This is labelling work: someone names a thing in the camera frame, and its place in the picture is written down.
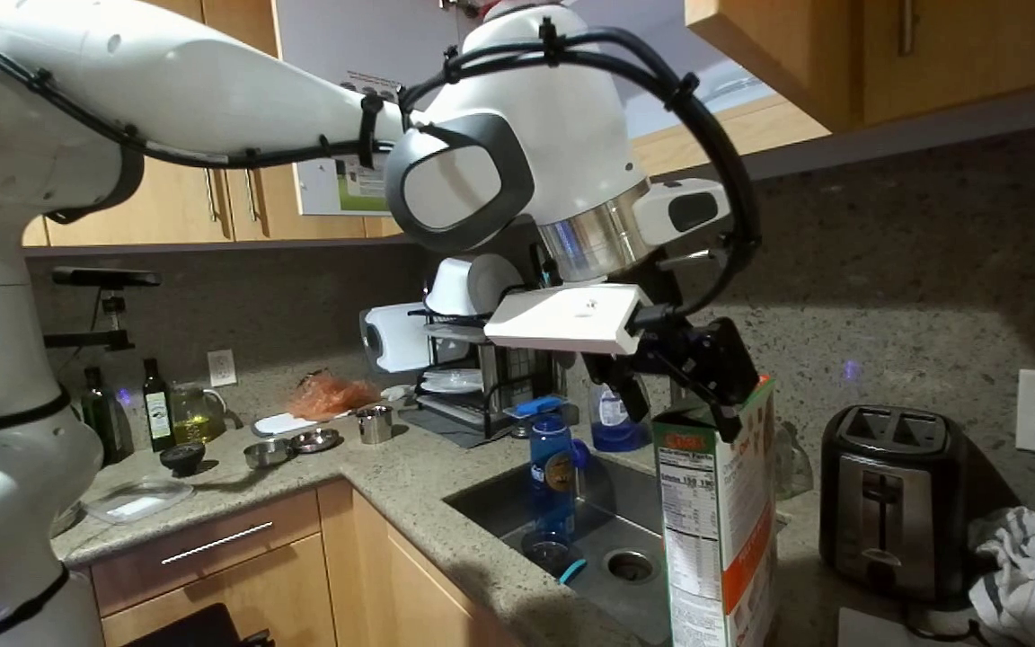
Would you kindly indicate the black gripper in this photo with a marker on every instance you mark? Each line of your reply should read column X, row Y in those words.
column 710, row 361

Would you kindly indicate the green cereal box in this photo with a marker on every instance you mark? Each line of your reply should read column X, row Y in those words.
column 715, row 524

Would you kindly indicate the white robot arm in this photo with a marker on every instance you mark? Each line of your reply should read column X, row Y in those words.
column 534, row 115

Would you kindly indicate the wooden upper right cabinet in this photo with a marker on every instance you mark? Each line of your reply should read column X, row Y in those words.
column 853, row 63

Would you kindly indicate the blue water bottle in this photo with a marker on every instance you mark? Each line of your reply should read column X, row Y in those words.
column 550, row 462

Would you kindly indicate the clear glass soap dispenser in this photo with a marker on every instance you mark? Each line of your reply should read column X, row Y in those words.
column 792, row 462

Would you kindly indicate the steel kitchen sink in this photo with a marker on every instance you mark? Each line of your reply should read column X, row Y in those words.
column 617, row 550

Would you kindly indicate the black dish drying rack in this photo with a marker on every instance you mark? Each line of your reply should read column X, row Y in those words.
column 471, row 386

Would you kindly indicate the black silver toaster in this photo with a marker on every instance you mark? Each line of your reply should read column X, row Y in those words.
column 892, row 505

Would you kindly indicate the white bowl on rack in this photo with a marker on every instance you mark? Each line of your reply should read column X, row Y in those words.
column 471, row 287

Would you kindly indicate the small steel cup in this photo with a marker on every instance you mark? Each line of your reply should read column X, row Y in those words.
column 376, row 422

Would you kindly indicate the orange plastic bag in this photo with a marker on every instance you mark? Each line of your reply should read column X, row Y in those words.
column 324, row 392

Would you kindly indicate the white crumpled cloth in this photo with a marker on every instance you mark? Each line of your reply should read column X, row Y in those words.
column 1004, row 597

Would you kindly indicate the dark olive oil bottle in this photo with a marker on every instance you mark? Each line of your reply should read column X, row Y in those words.
column 157, row 408

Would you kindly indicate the wooden upper left cabinets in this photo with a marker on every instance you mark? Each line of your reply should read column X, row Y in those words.
column 214, row 205

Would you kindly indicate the dark wine bottle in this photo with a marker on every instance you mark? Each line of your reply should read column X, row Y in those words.
column 104, row 420

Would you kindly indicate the wooden lower drawer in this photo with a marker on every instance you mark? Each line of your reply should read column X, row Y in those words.
column 279, row 536

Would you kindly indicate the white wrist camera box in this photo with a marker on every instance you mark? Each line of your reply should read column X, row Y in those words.
column 576, row 319

